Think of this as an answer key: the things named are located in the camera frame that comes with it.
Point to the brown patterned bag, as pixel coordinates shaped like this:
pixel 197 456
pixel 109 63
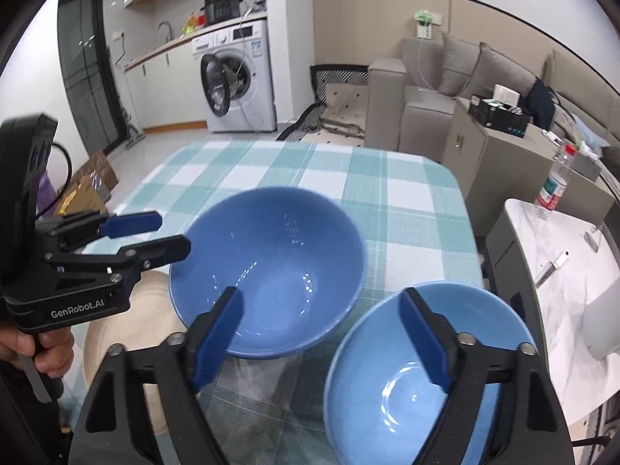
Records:
pixel 99 167

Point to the grey sofa cushion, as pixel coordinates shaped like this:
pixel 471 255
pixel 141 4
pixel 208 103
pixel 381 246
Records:
pixel 460 65
pixel 503 75

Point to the large blue bowl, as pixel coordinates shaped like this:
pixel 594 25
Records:
pixel 290 252

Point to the cardboard box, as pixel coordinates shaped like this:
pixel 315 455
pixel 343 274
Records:
pixel 80 193

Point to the beige side cabinet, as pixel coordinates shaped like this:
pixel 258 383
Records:
pixel 494 164

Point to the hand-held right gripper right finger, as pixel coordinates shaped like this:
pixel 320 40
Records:
pixel 426 339

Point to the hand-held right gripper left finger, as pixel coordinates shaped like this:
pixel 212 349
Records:
pixel 218 339

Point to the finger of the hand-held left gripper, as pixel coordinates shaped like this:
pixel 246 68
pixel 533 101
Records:
pixel 164 249
pixel 131 224

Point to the black pressure cooker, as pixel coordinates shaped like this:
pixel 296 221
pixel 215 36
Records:
pixel 225 9

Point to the black electronic device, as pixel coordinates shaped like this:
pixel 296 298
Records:
pixel 501 117

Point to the black striped rug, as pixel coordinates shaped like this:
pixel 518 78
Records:
pixel 339 73

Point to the white box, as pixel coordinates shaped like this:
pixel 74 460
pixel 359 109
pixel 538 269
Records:
pixel 506 94

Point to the beige plate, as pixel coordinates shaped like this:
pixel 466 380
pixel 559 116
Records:
pixel 145 310

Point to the plastic water bottle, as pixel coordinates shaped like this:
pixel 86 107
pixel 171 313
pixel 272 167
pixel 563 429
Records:
pixel 550 193

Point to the beige diamond mat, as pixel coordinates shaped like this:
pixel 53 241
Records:
pixel 346 106

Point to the small blue bowl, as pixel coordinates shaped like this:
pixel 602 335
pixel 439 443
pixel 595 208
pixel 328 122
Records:
pixel 387 397

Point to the dark glass door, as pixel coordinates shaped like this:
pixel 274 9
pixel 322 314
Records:
pixel 87 82

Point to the white marble table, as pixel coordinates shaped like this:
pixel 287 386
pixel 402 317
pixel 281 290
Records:
pixel 566 310

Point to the teal checkered tablecloth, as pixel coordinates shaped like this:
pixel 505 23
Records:
pixel 339 179

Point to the chrome faucet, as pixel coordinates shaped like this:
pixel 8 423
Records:
pixel 167 29

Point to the person's left hand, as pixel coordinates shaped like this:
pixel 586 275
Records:
pixel 53 353

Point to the black bag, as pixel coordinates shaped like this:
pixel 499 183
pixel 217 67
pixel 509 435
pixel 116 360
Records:
pixel 540 104

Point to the white pen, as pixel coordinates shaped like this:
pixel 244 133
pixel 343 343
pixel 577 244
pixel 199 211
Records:
pixel 550 269

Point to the white washing machine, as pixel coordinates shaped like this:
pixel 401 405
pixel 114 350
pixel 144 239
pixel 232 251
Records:
pixel 252 97

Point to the grey sofa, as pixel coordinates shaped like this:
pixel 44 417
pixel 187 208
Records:
pixel 421 106

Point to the wall socket with green charger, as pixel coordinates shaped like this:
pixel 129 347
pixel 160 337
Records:
pixel 427 22

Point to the white counter cabinet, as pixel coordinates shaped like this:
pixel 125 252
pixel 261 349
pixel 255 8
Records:
pixel 169 92

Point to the purple bag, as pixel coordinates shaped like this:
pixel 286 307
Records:
pixel 46 191

